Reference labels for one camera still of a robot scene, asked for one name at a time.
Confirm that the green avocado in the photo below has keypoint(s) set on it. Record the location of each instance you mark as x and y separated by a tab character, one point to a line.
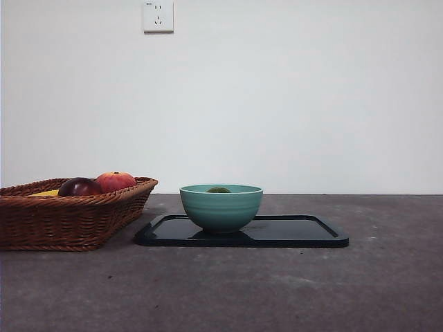
218	190

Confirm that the teal ceramic bowl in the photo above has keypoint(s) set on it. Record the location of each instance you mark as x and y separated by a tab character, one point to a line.
221	211

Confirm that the dark rectangular tray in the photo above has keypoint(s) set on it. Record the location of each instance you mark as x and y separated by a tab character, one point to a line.
294	233

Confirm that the red peach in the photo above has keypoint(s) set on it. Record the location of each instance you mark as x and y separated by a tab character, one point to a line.
116	181

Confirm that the dark purple plum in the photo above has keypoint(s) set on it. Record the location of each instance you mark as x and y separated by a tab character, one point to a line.
79	187

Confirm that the brown wicker basket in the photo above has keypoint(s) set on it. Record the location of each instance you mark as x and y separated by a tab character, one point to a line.
62	221

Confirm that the yellow fruit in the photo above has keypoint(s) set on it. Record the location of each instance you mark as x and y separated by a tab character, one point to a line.
45	193

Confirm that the white wall socket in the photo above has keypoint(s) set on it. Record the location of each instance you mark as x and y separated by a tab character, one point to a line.
158	17

